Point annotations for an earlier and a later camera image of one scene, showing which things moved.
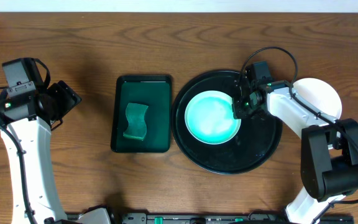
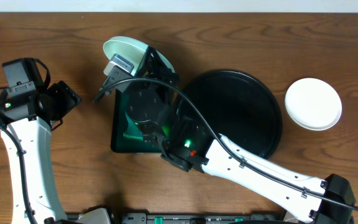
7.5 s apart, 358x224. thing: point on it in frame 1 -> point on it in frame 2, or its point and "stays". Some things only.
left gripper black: (66, 98) stays
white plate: (209, 117) -> (131, 50)
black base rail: (210, 218) stays
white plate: (322, 93) stays
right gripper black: (237, 101) -> (161, 71)
